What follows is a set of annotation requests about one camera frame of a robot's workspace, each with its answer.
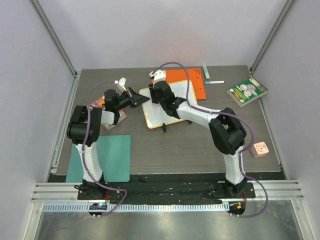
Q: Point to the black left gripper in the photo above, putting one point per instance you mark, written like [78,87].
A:
[136,99]

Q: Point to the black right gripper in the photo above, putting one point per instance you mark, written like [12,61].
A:
[153,92]

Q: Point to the yellow-framed whiteboard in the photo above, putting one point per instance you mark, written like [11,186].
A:
[154,114]

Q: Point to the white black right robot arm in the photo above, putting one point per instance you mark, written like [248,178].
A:
[227,132]

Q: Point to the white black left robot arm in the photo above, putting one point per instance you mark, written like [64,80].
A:
[84,130]

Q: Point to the black whiteboard stand foot left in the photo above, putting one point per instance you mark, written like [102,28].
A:
[164,128]

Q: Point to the orange clipboard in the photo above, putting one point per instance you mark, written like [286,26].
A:
[177,79]

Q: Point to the orange cover booklet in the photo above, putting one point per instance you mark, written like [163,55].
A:
[108,119]

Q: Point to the green highlighter marker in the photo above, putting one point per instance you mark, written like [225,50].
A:
[206,72]

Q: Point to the teal cutting mat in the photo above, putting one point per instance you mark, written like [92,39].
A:
[114,157]

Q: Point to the white blue-capped marker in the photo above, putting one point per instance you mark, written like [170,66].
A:
[214,82]

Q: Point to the green cover book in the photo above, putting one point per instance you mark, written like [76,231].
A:
[247,91]

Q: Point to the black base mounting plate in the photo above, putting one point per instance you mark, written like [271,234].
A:
[168,189]

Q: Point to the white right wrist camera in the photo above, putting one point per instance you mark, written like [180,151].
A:
[159,75]

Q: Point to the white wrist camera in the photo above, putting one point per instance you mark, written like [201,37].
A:
[121,84]
[159,75]

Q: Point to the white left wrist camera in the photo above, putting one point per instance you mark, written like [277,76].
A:
[121,84]

